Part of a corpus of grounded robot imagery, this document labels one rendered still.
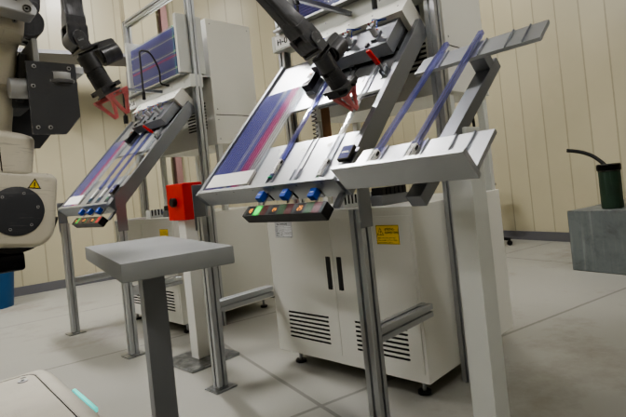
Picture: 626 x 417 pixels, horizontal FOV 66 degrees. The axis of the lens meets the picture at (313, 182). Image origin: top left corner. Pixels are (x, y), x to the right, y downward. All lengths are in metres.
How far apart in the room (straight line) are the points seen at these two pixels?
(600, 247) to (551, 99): 1.71
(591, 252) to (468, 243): 2.34
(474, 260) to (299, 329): 0.98
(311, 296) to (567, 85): 3.33
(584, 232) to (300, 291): 2.08
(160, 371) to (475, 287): 0.81
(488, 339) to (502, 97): 3.96
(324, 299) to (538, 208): 3.29
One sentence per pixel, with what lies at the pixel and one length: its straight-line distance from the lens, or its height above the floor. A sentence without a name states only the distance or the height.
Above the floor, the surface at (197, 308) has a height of 0.23.
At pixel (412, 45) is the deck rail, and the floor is 1.13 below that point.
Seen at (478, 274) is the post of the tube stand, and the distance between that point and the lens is 1.18.
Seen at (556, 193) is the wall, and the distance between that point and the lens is 4.74.
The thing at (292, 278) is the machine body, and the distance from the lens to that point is 1.95.
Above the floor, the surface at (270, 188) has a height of 0.72.
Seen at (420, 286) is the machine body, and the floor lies 0.37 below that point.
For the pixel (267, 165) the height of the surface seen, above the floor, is 0.80.
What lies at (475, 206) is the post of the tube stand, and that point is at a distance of 1.16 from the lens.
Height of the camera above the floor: 0.72
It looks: level
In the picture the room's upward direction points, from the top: 6 degrees counter-clockwise
